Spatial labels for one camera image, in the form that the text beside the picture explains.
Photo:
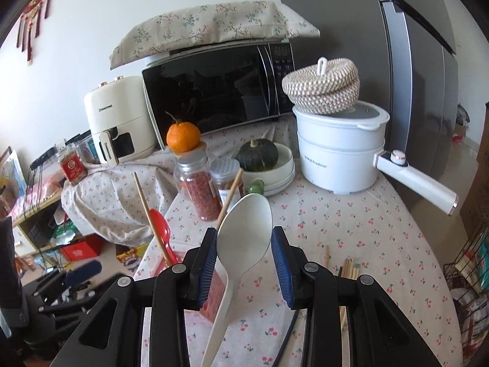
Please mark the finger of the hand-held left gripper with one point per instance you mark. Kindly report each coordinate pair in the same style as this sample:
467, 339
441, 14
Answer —
82, 271

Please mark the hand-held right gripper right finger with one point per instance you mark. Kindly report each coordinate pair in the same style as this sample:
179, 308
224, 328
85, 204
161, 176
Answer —
282, 275

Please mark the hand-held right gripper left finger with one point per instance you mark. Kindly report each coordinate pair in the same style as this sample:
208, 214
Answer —
204, 275

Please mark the pink perforated utensil holder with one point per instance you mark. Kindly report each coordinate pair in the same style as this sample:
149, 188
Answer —
216, 294

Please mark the white plastic spoon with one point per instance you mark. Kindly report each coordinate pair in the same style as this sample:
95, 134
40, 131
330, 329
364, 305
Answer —
244, 229

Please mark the black chopstick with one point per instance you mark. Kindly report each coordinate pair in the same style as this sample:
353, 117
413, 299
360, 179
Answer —
288, 336

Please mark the red box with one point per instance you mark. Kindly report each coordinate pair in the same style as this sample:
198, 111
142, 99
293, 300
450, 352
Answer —
82, 250

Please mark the colourful printed box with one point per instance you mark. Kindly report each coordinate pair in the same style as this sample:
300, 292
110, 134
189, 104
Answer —
131, 258

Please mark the red plastic spoon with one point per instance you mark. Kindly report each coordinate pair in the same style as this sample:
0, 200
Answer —
162, 229

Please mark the wooden shelf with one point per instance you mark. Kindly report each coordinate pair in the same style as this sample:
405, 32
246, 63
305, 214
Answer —
23, 237

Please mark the cherry print tablecloth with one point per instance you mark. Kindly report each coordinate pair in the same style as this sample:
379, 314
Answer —
344, 229

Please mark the glass jar of red berries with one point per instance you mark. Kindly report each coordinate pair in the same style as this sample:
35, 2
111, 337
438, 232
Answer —
198, 191

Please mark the clear plastic spice jar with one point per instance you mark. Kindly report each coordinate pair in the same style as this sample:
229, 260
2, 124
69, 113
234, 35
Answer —
223, 183

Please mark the red label jar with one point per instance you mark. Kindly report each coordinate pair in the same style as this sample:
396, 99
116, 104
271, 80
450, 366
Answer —
72, 168

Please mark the dark green pumpkin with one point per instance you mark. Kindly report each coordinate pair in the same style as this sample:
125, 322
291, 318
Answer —
256, 156

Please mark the framed picture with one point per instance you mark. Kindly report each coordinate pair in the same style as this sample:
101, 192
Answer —
11, 172

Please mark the clear plastic container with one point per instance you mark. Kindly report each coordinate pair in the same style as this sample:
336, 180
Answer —
89, 149

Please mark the white electric cooking pot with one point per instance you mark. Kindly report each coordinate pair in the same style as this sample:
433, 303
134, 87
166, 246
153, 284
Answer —
336, 153

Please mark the orange tangerine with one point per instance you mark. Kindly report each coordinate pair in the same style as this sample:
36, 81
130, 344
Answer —
183, 137

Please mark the cream air fryer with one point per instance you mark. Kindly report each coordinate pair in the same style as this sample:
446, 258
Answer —
114, 111

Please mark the black microwave oven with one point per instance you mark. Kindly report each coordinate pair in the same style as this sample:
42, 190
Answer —
214, 91

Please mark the cardboard box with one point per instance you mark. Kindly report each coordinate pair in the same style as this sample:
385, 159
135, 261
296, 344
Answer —
475, 202

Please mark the grey refrigerator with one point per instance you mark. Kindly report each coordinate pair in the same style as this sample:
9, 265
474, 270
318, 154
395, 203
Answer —
412, 103

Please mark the floral pillow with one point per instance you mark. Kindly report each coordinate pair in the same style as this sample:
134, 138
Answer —
198, 26

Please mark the red wall ornament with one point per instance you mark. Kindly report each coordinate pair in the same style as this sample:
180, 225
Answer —
34, 11

